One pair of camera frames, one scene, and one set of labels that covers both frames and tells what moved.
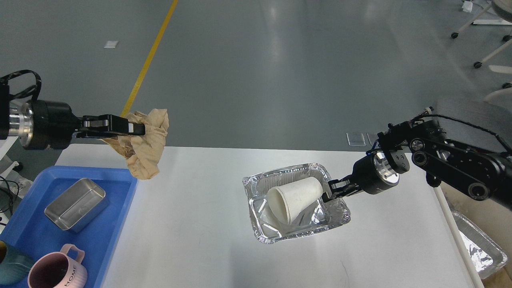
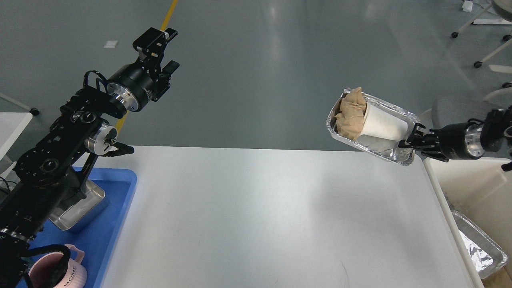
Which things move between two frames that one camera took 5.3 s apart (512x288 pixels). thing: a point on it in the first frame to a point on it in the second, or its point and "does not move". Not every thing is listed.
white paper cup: [285, 201] to [380, 122]
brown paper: [143, 152] to [349, 122]
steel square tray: [76, 207] does not move
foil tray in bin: [487, 257] does not move
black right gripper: [374, 173] to [461, 141]
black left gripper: [47, 125] to [136, 85]
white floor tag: [111, 44] does not move
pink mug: [55, 269] does not move
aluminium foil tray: [268, 228] to [387, 149]
